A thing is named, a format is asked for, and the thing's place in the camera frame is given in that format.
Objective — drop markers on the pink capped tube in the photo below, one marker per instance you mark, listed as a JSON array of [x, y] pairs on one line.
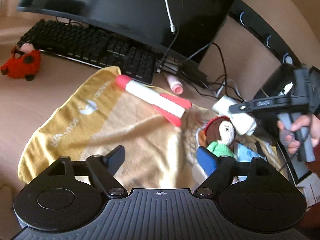
[[174, 84]]

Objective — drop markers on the black keyboard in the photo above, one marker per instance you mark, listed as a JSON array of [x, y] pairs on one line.
[[93, 46]]

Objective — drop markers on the black power adapter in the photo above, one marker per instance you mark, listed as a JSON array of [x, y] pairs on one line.
[[195, 76]]

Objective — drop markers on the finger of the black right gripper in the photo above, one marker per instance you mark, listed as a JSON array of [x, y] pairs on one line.
[[272, 105]]

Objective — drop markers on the blue white tissue pack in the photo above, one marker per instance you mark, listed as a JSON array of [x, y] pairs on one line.
[[244, 154]]

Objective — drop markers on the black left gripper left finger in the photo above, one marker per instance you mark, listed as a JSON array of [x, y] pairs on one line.
[[114, 159]]

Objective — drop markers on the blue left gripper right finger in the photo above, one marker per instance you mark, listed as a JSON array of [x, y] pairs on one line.
[[208, 161]]

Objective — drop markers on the yellow cartoon towel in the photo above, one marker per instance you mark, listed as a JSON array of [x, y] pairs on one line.
[[100, 116]]

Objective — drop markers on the black computer monitor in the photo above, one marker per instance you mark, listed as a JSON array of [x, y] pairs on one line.
[[183, 28]]

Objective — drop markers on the red knitted toy car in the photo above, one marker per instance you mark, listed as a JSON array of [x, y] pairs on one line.
[[24, 63]]

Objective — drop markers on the red white toy rocket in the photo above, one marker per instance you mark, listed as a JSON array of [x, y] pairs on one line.
[[169, 106]]

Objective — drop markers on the knitted doll green shirt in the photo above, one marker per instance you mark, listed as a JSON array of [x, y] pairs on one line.
[[220, 137]]

